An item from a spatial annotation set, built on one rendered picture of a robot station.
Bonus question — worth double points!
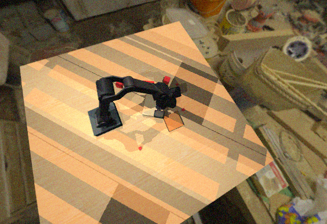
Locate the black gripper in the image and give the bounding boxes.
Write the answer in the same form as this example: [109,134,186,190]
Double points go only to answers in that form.
[154,100,166,119]

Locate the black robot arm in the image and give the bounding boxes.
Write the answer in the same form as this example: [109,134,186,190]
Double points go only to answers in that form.
[95,75,181,129]

